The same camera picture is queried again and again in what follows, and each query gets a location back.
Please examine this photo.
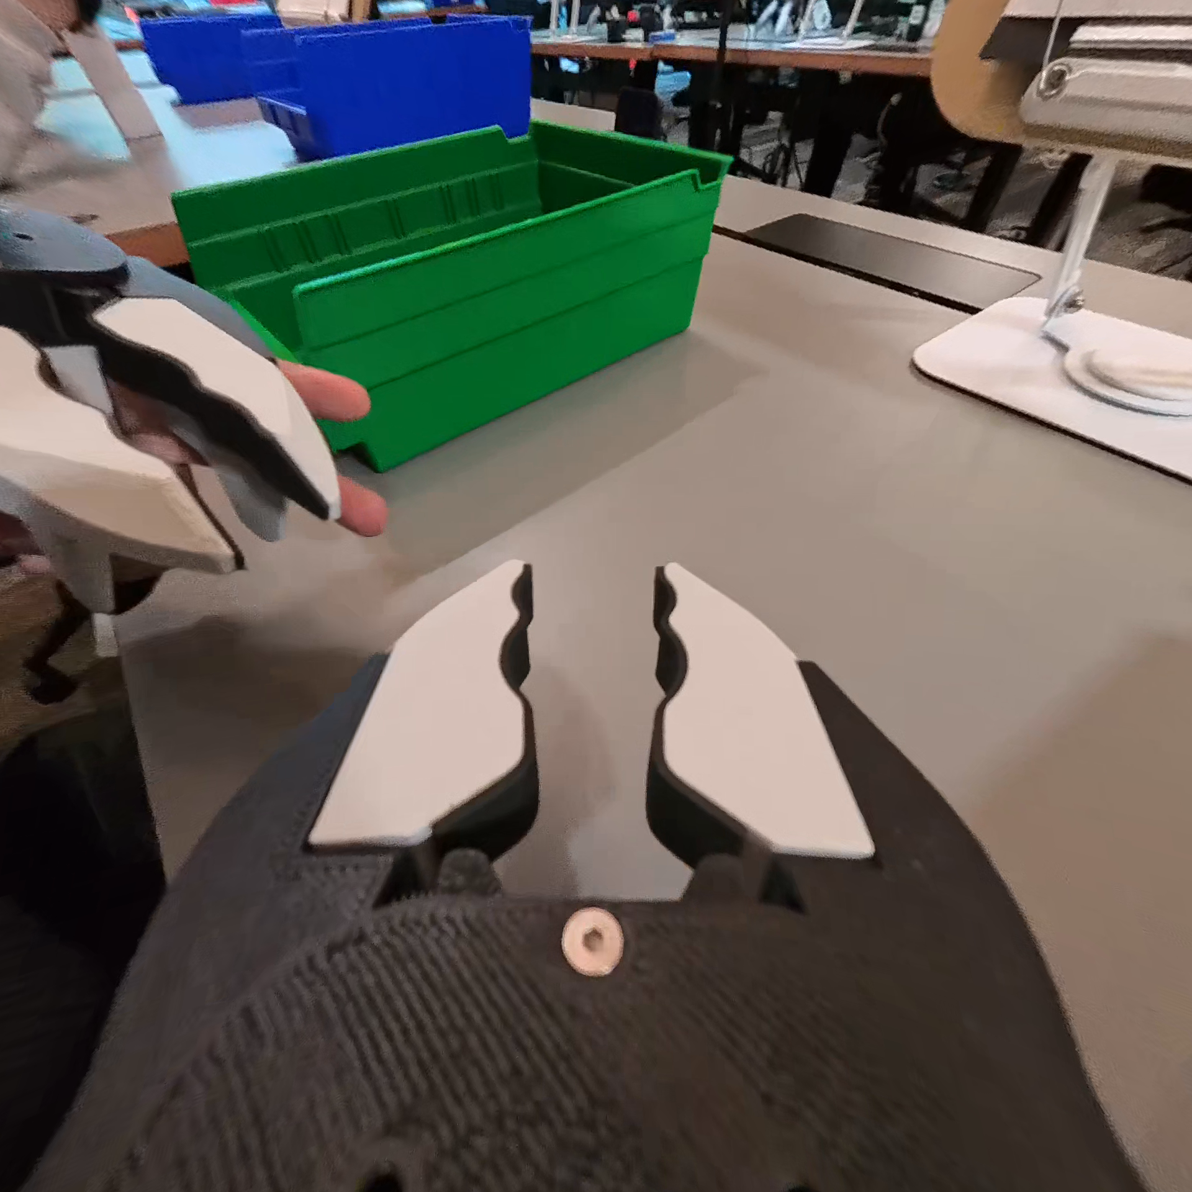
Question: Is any green plastic bin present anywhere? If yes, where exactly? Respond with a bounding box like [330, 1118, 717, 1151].
[172, 123, 734, 472]

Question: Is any long grey table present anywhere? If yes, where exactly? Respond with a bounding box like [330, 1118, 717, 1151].
[531, 28, 934, 197]

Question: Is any white document stand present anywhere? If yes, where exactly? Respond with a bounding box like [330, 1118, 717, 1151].
[913, 153, 1192, 482]

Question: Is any blue plastic bin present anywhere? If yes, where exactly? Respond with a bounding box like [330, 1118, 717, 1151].
[256, 14, 534, 161]
[139, 11, 286, 105]

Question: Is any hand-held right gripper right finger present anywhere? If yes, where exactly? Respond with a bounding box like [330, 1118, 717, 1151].
[646, 560, 877, 895]

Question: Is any person's left hand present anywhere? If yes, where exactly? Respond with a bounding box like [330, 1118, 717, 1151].
[113, 362, 389, 539]

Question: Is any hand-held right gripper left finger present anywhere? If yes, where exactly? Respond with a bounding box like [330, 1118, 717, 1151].
[308, 560, 542, 885]

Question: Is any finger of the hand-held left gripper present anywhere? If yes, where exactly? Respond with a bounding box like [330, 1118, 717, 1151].
[0, 326, 246, 573]
[91, 296, 344, 543]

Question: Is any dark desk panel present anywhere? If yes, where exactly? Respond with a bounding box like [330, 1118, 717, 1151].
[745, 214, 1043, 315]

